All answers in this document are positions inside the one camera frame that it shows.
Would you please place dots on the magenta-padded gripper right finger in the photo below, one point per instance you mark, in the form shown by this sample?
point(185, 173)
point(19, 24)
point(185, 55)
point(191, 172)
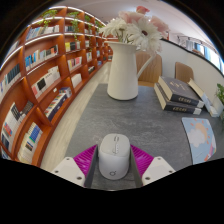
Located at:
point(156, 170)

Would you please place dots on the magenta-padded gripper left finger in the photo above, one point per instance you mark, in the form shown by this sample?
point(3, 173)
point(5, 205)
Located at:
point(68, 170)

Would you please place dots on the white computer mouse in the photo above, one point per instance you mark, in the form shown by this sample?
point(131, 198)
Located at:
point(114, 160)

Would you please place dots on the cartoon print mouse pad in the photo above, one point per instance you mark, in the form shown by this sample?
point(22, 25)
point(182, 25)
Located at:
point(200, 140)

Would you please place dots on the dark hardcover book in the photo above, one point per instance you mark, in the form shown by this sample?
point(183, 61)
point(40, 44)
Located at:
point(173, 107)
point(178, 90)

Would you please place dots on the blue and white book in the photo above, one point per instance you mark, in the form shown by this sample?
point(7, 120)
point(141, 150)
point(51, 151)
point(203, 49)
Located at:
point(211, 109)

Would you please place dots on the wooden bookshelf unit with books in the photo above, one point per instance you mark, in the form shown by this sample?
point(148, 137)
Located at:
point(40, 83)

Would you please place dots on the tan upholstered chair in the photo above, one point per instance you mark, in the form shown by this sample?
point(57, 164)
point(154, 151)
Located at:
point(183, 71)
point(151, 71)

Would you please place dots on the potted green plant white pot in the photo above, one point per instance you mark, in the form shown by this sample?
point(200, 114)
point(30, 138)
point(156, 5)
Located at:
point(220, 95)

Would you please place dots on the white ceramic pitcher vase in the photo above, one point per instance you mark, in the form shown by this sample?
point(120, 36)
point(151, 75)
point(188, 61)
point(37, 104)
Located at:
point(121, 73)

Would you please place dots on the large window with curtains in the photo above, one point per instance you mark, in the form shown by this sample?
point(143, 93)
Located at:
point(208, 53)

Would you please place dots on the pink and white flower bouquet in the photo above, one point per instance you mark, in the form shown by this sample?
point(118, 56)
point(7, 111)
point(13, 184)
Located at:
point(141, 31)

